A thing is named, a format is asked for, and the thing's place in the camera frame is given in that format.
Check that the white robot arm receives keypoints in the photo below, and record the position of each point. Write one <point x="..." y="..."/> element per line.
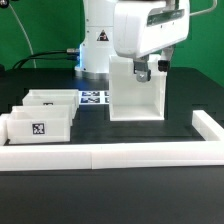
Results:
<point x="98" y="44"/>

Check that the white rear drawer tray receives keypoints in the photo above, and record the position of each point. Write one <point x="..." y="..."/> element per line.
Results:
<point x="53" y="97"/>

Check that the white drawer cabinet box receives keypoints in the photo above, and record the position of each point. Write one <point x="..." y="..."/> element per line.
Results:
<point x="130" y="100"/>

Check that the printed marker sheet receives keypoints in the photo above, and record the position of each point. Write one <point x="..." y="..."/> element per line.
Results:
<point x="93" y="97"/>

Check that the white front drawer tray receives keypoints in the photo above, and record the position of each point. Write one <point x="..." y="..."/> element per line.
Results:
<point x="39" y="124"/>

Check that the white drawer tray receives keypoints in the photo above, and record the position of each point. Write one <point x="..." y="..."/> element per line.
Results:
<point x="53" y="97"/>
<point x="39" y="124"/>

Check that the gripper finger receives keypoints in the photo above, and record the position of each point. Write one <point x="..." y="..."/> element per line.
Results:
<point x="143" y="73"/>
<point x="164" y="61"/>

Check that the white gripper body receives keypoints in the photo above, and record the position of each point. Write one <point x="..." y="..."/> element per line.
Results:
<point x="144" y="27"/>

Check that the white U-shaped border fence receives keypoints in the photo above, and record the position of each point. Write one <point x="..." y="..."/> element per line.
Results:
<point x="207" y="152"/>

